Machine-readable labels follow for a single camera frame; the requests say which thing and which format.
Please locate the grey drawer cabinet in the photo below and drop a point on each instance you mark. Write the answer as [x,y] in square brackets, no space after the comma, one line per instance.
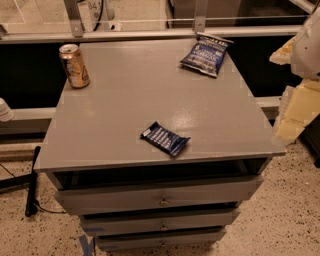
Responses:
[151,153]

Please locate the gold soda can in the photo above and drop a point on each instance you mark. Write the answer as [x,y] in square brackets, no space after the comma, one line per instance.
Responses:
[73,63]

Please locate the blue chip bag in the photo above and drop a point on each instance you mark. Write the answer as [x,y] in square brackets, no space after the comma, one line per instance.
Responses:
[207,55]

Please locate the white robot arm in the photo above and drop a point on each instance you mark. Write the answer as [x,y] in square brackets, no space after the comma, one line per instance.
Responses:
[305,55]

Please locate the blue tape on floor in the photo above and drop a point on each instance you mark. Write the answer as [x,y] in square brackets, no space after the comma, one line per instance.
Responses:
[88,246]

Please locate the grey drawer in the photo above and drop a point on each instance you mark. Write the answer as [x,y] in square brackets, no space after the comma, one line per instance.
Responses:
[160,222]
[159,239]
[158,195]

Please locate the blue rxbar snack bar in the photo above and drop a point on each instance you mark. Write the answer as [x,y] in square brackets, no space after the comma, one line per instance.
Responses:
[164,139]

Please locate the middle grey drawer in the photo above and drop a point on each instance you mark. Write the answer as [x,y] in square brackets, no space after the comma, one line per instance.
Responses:
[160,222]

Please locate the metal railing frame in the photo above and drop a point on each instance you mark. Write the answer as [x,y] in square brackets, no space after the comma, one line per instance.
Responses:
[60,21]

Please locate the top grey drawer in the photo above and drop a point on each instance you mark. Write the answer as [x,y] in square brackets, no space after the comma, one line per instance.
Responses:
[158,195]

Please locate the black stick on floor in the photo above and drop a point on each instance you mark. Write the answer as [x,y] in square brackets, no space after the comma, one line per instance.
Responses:
[30,204]

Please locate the bottom grey drawer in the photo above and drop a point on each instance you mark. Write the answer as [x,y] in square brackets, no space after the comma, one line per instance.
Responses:
[159,239]

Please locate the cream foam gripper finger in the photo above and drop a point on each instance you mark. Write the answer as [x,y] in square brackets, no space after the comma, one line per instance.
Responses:
[283,54]
[299,106]

